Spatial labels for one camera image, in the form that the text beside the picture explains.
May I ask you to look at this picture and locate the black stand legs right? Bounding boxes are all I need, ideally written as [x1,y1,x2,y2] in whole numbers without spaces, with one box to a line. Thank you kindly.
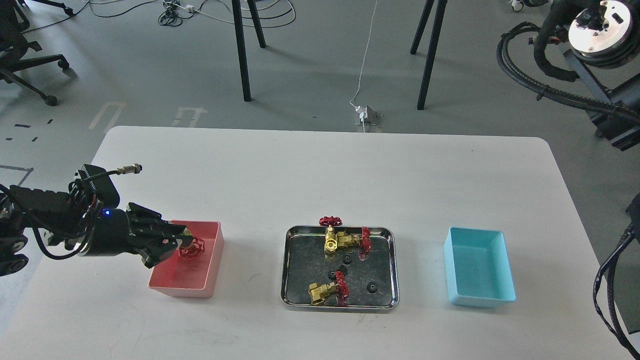
[410,0,448,111]

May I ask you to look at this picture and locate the brass valve bottom red handle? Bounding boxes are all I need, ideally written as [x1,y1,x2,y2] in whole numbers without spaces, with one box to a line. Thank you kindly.
[307,270,350,306]

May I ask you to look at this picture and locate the steel tray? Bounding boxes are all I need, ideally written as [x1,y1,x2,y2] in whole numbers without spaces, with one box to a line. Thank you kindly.
[279,225,400,312]

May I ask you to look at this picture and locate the black office chair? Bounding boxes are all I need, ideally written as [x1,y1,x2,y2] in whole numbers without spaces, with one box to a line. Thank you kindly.
[0,0,70,107]

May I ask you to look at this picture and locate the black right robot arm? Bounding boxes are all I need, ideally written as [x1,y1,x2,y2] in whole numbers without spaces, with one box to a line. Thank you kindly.
[496,0,640,151]

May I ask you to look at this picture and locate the white cable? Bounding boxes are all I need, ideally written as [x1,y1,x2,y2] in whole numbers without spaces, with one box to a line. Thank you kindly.
[348,0,379,133]

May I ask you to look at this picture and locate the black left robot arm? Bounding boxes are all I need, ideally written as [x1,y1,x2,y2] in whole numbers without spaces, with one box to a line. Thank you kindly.
[0,164,204,276]

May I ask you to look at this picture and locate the brass valve top red handle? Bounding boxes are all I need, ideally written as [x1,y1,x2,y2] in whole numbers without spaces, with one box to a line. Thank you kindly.
[318,216,343,256]

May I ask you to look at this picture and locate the black stand legs left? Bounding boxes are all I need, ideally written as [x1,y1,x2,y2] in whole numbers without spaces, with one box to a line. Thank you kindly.
[231,0,266,102]

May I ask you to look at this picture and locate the blue plastic box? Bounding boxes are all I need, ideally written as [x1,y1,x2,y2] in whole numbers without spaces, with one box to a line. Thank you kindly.
[443,227,517,309]

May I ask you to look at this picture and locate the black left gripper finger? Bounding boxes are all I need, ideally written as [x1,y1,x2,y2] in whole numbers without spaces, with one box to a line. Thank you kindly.
[150,237,192,268]
[158,222,191,237]

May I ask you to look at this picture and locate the black floor cables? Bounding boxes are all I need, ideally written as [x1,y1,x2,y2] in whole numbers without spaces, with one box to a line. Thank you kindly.
[20,0,297,29]

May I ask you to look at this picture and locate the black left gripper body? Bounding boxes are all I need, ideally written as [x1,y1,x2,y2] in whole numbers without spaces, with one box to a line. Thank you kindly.
[80,202,166,268]

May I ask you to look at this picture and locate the black stand legs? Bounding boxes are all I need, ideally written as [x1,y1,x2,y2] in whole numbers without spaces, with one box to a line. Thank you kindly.
[231,0,266,102]
[410,0,448,111]

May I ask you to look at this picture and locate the pink plastic box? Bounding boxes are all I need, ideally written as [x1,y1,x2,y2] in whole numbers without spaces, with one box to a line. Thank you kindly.
[148,219,224,299]

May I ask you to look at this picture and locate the brass valve red handle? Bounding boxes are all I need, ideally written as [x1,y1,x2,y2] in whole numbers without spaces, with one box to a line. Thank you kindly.
[336,227,372,253]
[307,270,350,306]
[318,216,343,256]
[178,228,205,260]

